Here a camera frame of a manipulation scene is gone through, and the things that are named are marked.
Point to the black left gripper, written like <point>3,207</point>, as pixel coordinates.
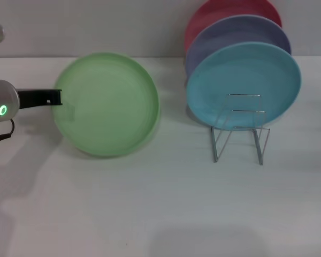
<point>33,98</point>

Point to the green plate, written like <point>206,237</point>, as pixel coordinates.
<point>107,107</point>

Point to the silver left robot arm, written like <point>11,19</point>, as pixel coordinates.
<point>2,96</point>

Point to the purple plate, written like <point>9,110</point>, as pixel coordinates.
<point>230,34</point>

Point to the light blue plate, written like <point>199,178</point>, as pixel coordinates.
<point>246,75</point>

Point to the red plate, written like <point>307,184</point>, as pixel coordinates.
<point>230,10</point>

